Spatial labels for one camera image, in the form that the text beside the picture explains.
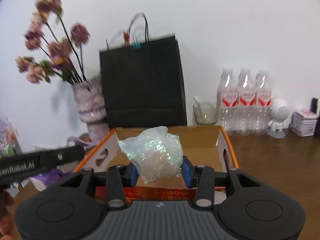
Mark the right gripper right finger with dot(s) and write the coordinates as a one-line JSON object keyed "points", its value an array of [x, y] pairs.
{"points": [[201, 178]]}

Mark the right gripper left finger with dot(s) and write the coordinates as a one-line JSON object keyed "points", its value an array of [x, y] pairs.
{"points": [[119, 177]]}

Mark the iridescent plastic bag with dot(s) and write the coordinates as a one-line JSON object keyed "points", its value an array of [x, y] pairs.
{"points": [[155, 152]]}

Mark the colourful clutter at left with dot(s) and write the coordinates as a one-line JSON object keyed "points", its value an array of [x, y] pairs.
{"points": [[9, 143]]}

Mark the person's left hand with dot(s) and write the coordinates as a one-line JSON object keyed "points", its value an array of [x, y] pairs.
{"points": [[7, 225]]}

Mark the purple tissue pack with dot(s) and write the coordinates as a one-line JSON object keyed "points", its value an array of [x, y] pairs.
{"points": [[43, 181]]}

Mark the orange cardboard box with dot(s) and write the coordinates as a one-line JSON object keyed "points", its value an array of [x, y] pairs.
{"points": [[202, 145]]}

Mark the glass jar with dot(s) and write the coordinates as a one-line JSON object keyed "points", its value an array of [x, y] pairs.
{"points": [[205, 112]]}

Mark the left water bottle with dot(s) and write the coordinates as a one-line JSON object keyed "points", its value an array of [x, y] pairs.
{"points": [[227, 95]]}

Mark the water bottle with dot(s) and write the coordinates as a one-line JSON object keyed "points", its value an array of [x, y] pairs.
{"points": [[227, 95], [246, 101], [263, 97]]}

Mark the middle water bottle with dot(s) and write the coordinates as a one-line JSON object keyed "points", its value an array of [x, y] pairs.
{"points": [[246, 101]]}

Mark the pink textured vase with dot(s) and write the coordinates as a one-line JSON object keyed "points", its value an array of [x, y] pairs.
{"points": [[90, 105]]}

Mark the right water bottle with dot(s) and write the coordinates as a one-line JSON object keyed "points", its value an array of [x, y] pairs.
{"points": [[263, 97]]}

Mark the black paper bag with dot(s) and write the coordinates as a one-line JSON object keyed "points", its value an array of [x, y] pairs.
{"points": [[143, 87]]}

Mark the white robot figurine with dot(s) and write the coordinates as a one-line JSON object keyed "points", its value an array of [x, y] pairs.
{"points": [[278, 114]]}

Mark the small white tin box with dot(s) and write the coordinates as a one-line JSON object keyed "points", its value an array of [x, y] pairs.
{"points": [[303, 123]]}

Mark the dried rose bouquet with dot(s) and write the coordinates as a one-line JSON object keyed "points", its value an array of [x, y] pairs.
{"points": [[62, 47]]}

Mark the black object far right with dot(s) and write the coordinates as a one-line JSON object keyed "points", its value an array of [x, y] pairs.
{"points": [[313, 109]]}

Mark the teal binder clip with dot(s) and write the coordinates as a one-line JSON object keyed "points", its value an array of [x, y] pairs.
{"points": [[136, 44]]}

